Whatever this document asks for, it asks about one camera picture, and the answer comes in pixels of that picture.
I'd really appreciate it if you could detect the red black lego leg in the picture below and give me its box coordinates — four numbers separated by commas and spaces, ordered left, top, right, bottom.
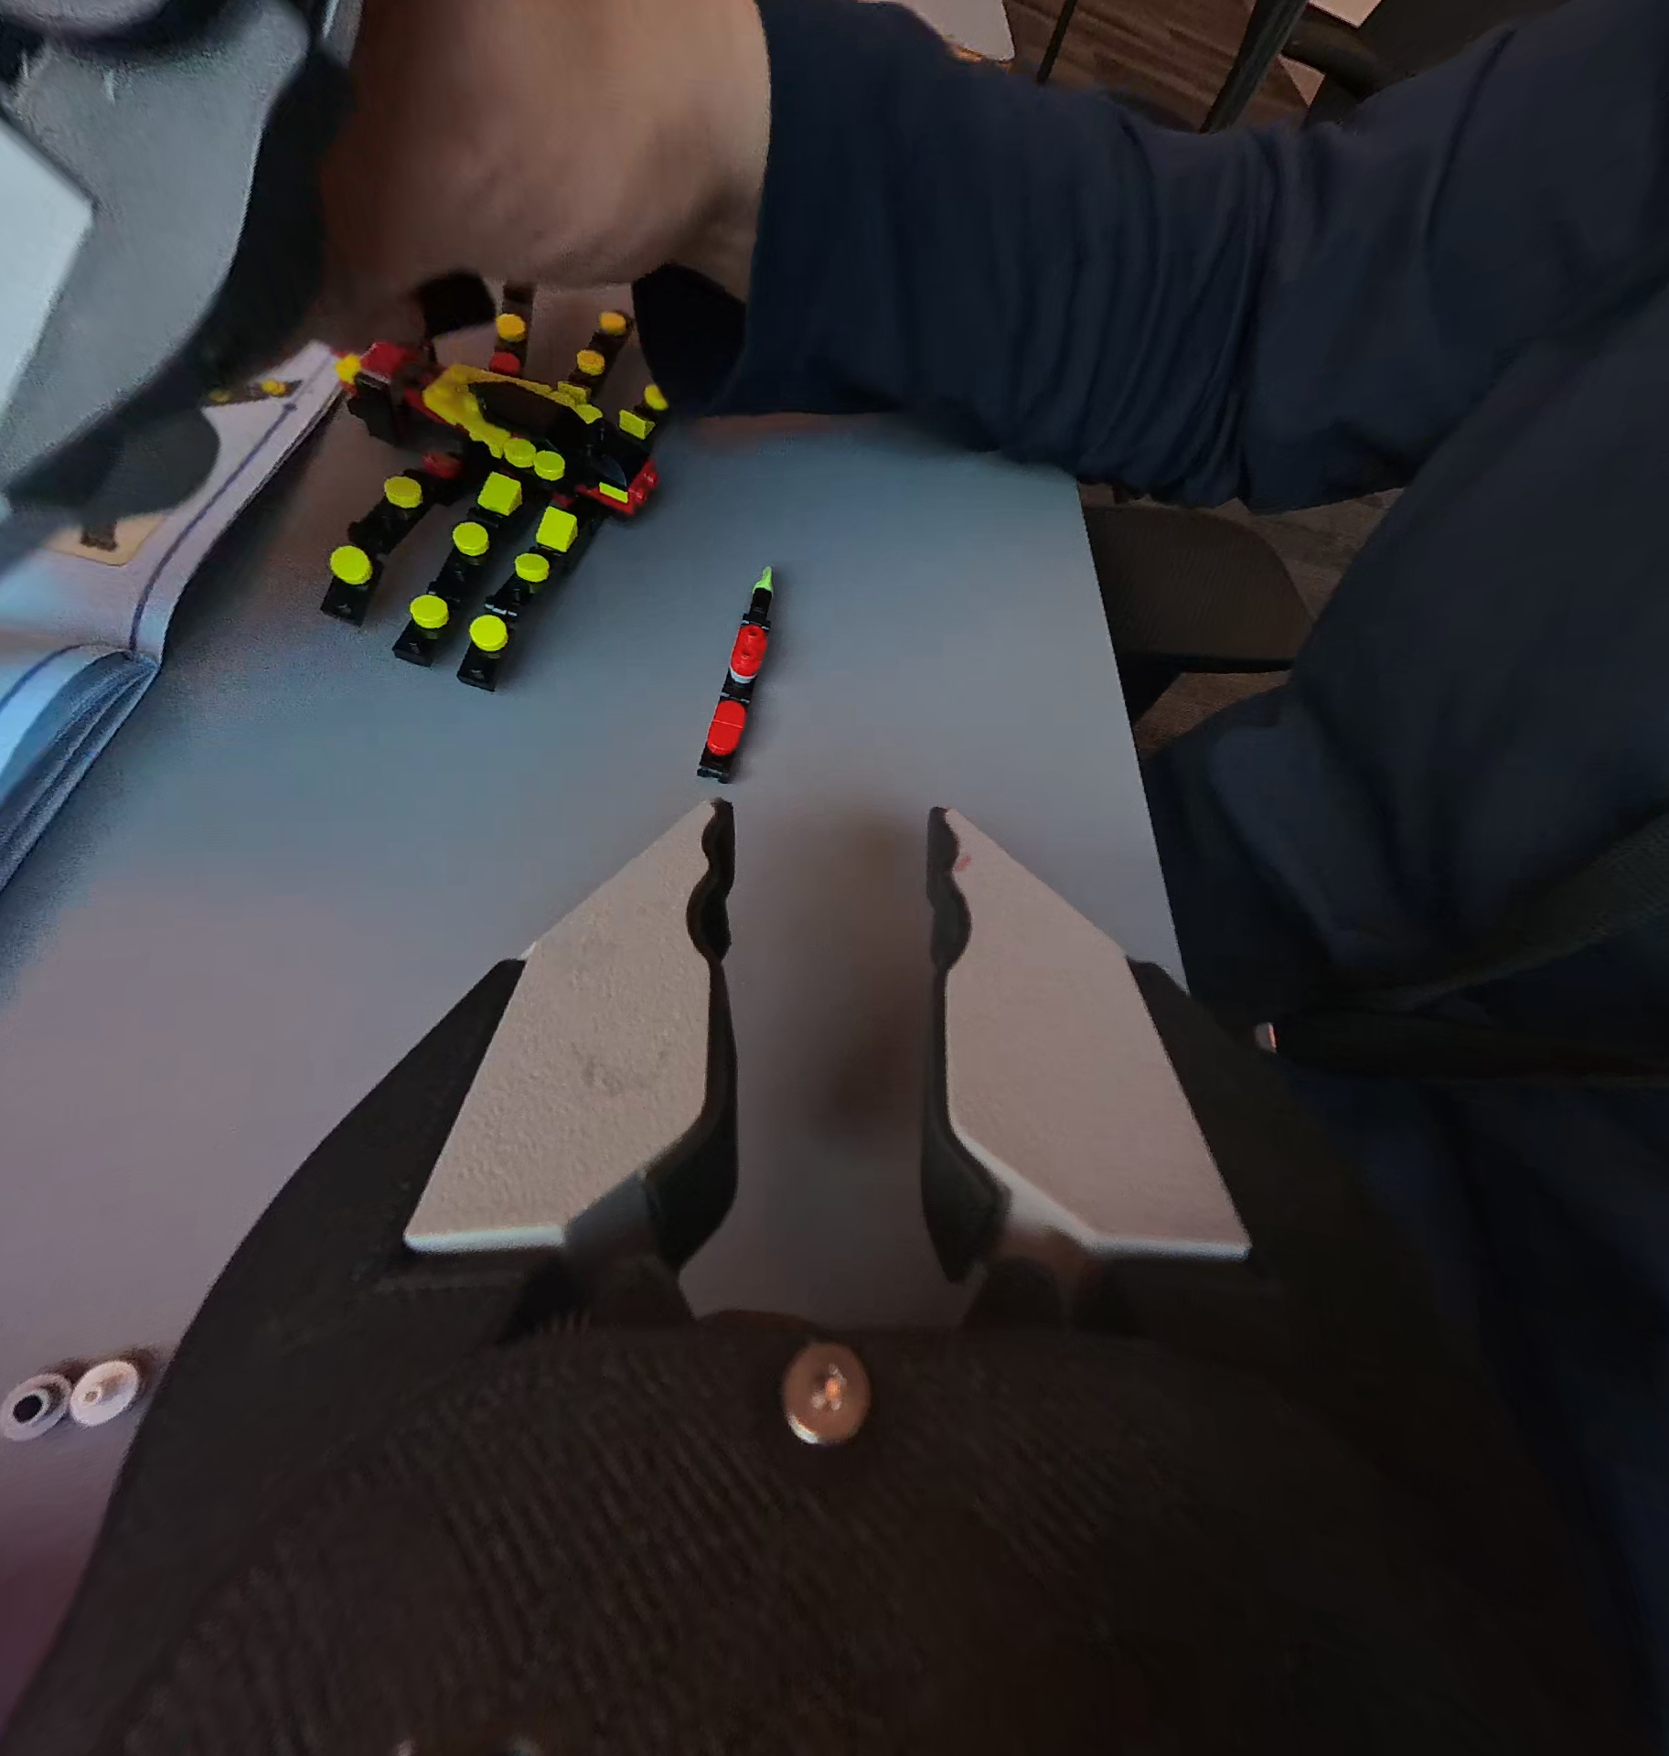
698, 564, 781, 785

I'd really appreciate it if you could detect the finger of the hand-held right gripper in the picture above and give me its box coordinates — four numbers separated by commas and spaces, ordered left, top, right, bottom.
0, 106, 100, 522
0, 0, 319, 493

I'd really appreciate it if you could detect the person's right forearm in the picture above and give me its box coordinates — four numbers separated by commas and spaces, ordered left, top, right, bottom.
670, 0, 1669, 511

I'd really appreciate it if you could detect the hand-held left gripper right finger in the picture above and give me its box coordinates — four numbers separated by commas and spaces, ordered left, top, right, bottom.
923, 803, 1255, 1283

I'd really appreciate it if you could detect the person's dark clothed body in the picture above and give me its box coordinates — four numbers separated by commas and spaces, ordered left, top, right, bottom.
1143, 260, 1669, 1756

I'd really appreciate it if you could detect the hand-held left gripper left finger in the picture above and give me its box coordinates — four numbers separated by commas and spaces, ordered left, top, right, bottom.
404, 799, 744, 1273

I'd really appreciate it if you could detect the black strap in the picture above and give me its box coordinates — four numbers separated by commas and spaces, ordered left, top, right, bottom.
1261, 787, 1669, 1085

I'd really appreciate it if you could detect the black office chair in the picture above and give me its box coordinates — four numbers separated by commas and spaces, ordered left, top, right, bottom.
1198, 0, 1482, 131
1081, 485, 1316, 720

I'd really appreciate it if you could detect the black yellow lego spider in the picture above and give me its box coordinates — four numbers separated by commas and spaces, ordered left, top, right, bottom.
321, 279, 672, 692

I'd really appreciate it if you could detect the lego instruction booklet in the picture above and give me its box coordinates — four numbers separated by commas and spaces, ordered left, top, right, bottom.
0, 339, 349, 947

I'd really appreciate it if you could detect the person's right hand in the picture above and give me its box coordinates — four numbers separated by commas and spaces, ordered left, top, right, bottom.
325, 0, 771, 319

